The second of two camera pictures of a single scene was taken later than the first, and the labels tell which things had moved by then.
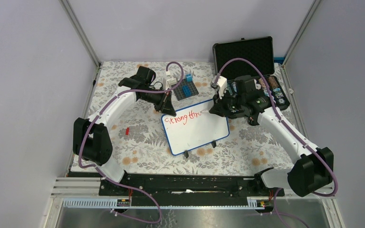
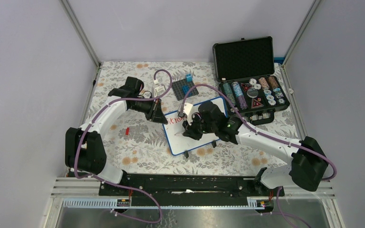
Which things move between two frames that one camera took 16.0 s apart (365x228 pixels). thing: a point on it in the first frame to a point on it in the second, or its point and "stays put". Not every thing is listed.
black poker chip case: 254,57 stays put
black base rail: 188,189 stays put
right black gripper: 218,108 to 189,130
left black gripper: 168,107 to 155,113
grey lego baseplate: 179,91 stays put
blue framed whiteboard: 193,127 stays put
